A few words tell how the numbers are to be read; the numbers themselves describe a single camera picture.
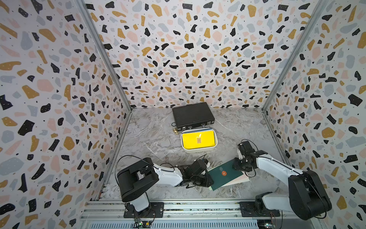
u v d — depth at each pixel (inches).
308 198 16.6
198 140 38.4
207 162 32.0
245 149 28.3
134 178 18.6
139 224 28.2
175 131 41.8
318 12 28.7
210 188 32.1
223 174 33.7
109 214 28.9
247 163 26.1
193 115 43.9
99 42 32.1
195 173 26.4
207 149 37.0
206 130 39.6
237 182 32.9
